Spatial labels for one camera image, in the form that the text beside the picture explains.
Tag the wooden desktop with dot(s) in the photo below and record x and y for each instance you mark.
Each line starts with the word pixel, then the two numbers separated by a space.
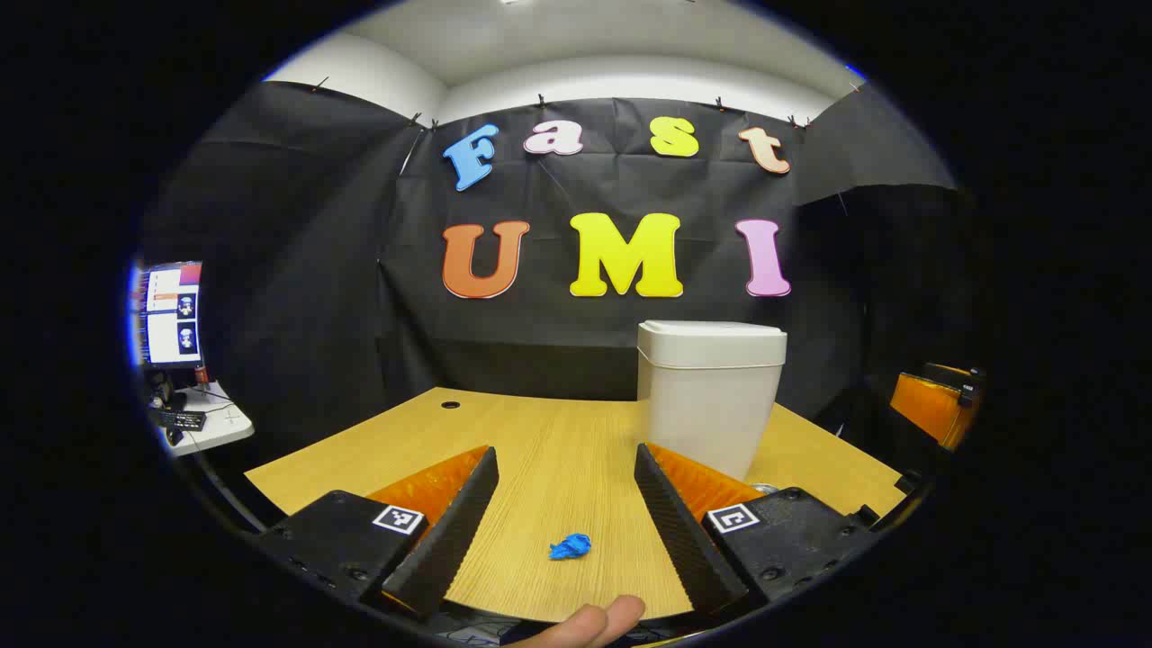
pixel 558 450

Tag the black keyboard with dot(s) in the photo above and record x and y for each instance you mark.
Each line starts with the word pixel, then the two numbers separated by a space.
pixel 183 420

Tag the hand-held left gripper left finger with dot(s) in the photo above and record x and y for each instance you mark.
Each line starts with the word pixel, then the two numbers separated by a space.
pixel 450 531

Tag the black monitor stand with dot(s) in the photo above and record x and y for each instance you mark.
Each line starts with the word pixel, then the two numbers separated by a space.
pixel 165 391

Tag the computer monitor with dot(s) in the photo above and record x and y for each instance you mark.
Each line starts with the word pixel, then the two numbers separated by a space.
pixel 171 315

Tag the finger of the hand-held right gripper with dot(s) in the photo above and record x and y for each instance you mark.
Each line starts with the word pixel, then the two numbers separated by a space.
pixel 931 409

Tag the blue paper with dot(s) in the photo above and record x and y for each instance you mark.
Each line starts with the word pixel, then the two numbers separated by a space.
pixel 570 546

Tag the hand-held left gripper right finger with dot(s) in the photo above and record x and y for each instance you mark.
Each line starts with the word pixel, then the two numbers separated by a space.
pixel 684 540

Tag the white side table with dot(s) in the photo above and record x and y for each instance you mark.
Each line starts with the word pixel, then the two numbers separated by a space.
pixel 225 423

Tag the white desktop garbage bin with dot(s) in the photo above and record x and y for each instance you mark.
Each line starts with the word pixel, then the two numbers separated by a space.
pixel 711 405

